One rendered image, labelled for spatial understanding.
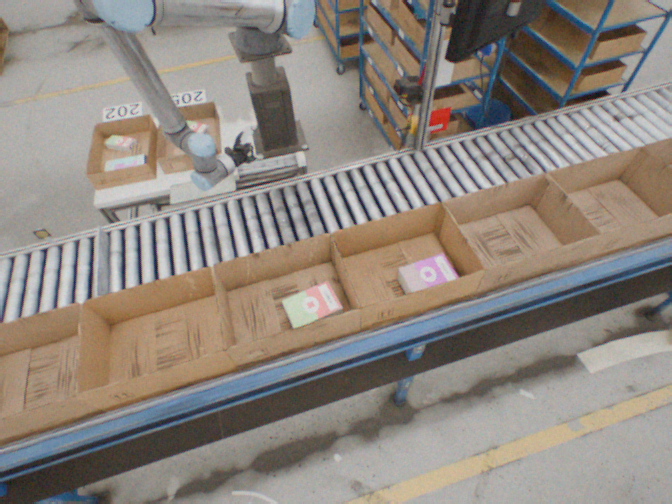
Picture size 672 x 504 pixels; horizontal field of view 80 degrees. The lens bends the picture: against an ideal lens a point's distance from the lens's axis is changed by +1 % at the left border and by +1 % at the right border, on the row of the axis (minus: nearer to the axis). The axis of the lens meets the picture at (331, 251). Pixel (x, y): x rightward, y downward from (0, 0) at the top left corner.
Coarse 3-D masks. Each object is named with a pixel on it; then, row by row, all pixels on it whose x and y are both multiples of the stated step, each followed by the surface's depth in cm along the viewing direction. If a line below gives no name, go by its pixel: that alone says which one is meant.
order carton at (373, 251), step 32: (384, 224) 135; (416, 224) 140; (448, 224) 134; (352, 256) 143; (384, 256) 143; (416, 256) 141; (448, 256) 141; (384, 288) 135; (448, 288) 120; (384, 320) 125
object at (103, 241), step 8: (104, 232) 171; (104, 240) 169; (104, 248) 167; (96, 256) 159; (104, 256) 165; (96, 264) 157; (104, 264) 163; (96, 272) 155; (104, 272) 161; (96, 280) 153; (104, 280) 159; (96, 288) 151; (104, 288) 157
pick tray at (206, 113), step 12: (180, 108) 208; (192, 108) 209; (204, 108) 210; (216, 108) 212; (192, 120) 214; (204, 120) 214; (216, 120) 202; (216, 132) 195; (168, 144) 204; (216, 144) 189; (156, 156) 186; (168, 156) 185; (180, 156) 186; (168, 168) 190; (180, 168) 192; (192, 168) 193
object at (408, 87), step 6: (402, 78) 169; (408, 78) 169; (414, 78) 169; (396, 84) 169; (402, 84) 167; (408, 84) 167; (414, 84) 168; (420, 84) 168; (396, 90) 170; (402, 90) 168; (408, 90) 169; (414, 90) 169; (420, 90) 170; (408, 96) 173; (414, 96) 174
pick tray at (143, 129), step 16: (96, 128) 203; (112, 128) 207; (128, 128) 208; (144, 128) 210; (96, 144) 199; (144, 144) 205; (96, 160) 195; (112, 160) 200; (96, 176) 183; (112, 176) 185; (128, 176) 187; (144, 176) 189
